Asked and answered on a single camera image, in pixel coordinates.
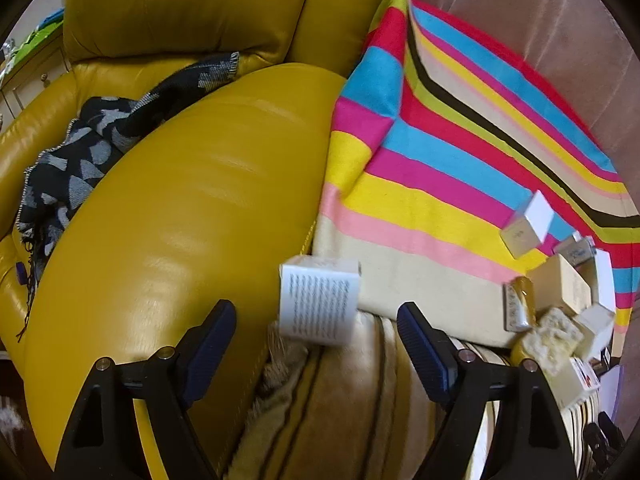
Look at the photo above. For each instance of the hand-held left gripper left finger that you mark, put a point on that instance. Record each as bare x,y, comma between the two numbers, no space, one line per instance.
214,342

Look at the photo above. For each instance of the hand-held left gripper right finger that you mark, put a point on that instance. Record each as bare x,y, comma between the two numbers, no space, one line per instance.
425,355

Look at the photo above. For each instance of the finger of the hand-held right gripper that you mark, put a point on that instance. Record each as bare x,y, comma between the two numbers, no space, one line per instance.
602,440

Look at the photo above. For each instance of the white box with red print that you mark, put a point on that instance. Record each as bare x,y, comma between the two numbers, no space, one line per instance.
570,385

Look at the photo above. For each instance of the white box with black text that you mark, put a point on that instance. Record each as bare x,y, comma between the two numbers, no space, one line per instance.
320,305

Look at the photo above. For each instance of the yellow box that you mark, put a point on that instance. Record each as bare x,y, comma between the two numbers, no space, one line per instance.
547,340

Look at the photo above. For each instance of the beige striped blanket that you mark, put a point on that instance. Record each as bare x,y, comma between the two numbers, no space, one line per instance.
350,410

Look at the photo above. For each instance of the beige cardboard box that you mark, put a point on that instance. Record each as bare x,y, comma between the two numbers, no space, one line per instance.
560,282

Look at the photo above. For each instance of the yellow leather armchair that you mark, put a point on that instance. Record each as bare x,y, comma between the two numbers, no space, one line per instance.
200,185

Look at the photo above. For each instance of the white cube box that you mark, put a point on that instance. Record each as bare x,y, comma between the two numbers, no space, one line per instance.
527,227

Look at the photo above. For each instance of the tall white box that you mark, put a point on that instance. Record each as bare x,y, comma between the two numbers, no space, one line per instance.
603,275

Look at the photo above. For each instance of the small printed box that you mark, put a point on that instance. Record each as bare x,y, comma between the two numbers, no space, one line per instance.
575,250

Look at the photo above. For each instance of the colourful striped cloth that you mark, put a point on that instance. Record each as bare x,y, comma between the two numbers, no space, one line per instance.
425,160

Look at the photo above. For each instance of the small blue object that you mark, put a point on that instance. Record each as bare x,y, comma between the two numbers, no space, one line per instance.
21,272

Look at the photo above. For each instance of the dark patterned scarf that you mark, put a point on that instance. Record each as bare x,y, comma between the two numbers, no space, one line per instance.
75,160

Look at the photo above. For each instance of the cream cabinet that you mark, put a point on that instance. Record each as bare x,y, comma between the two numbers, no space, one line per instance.
25,85

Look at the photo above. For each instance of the pink velvet sofa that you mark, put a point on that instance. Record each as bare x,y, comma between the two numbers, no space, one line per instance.
525,35

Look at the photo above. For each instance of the green cloth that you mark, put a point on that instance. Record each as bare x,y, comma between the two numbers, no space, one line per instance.
42,30

